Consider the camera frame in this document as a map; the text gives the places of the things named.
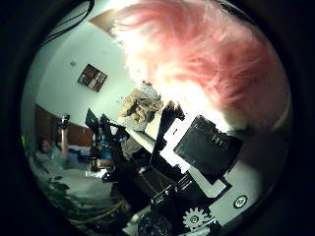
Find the light pink fluffy plush toy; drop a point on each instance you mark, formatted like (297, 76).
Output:
(203, 59)

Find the brown plush pile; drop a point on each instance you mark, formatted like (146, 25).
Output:
(139, 106)

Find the black metal stand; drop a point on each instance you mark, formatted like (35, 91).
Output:
(121, 160)

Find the black monitor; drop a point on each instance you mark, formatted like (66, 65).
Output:
(91, 118)

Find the person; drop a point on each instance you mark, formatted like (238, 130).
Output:
(60, 149)

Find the green leafy plant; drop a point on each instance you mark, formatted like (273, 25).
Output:
(54, 187)

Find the brown wooden door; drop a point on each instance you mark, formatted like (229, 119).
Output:
(105, 23)

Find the dark framed wall picture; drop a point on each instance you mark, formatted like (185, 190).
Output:
(92, 77)

